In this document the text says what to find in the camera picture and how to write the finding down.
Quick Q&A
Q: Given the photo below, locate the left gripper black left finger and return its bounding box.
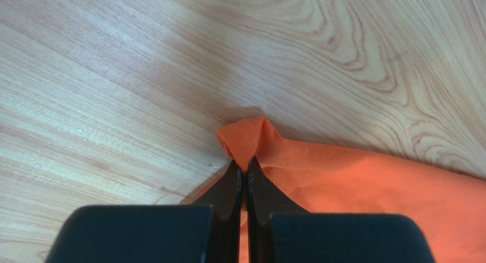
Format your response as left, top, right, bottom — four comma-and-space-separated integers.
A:
46, 161, 242, 262

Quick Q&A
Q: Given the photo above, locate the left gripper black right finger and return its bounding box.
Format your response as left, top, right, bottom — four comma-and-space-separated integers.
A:
246, 158, 434, 262

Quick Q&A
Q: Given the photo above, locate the orange t-shirt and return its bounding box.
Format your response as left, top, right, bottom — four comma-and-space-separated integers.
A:
216, 118, 485, 262

